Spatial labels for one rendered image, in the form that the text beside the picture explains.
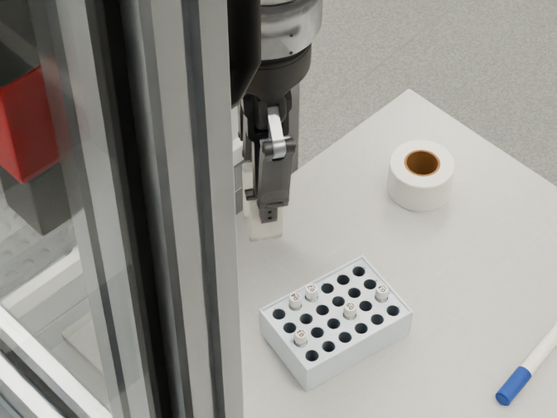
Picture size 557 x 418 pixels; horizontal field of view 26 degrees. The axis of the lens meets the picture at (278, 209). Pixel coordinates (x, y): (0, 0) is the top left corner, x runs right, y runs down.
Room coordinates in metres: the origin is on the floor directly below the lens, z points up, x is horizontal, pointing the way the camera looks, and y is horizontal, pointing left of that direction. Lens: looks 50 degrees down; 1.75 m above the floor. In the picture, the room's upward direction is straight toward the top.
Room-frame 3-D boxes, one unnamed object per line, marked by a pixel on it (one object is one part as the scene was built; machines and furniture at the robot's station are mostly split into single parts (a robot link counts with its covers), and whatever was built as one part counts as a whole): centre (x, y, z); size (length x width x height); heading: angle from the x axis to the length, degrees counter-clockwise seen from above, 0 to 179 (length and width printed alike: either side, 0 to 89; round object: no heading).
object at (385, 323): (0.68, -0.06, 0.78); 0.12 x 0.08 x 0.04; 123
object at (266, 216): (0.67, 0.01, 0.96); 0.03 x 0.01 x 0.05; 12
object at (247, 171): (0.71, 0.02, 0.94); 0.03 x 0.01 x 0.07; 102
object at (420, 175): (0.87, -0.15, 0.78); 0.07 x 0.07 x 0.04
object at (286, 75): (0.70, 0.01, 1.09); 0.08 x 0.07 x 0.09; 12
